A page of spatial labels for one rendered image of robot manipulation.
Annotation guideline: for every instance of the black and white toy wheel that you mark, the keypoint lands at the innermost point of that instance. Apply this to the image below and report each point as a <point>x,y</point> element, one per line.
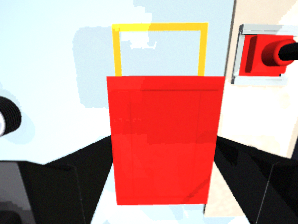
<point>10,116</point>

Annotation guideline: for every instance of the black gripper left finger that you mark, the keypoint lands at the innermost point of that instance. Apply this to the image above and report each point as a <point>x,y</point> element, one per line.
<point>64,191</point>

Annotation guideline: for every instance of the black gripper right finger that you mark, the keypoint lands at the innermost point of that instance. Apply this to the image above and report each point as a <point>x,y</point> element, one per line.
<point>264,184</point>

